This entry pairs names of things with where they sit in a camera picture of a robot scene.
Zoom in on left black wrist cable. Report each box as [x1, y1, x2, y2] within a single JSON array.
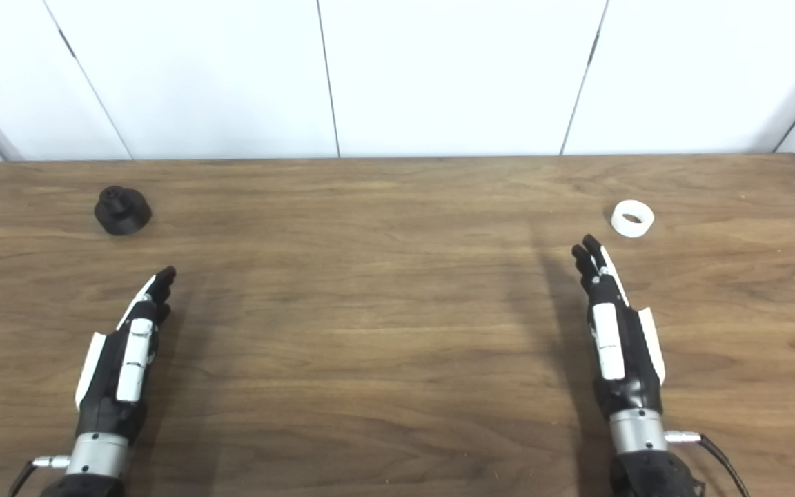
[[8, 455, 71, 497]]

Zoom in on round black plastic part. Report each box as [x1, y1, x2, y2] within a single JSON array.
[[94, 186, 153, 236]]

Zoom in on white plastic ring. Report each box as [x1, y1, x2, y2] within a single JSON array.
[[610, 200, 655, 239]]

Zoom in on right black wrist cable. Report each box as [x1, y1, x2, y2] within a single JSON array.
[[665, 430, 750, 497]]

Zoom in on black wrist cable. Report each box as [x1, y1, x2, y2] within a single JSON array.
[[665, 430, 750, 497], [8, 455, 71, 497]]

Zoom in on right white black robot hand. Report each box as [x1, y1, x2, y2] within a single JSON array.
[[571, 234, 667, 419]]

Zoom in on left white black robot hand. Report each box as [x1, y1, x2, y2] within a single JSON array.
[[75, 266, 177, 443]]

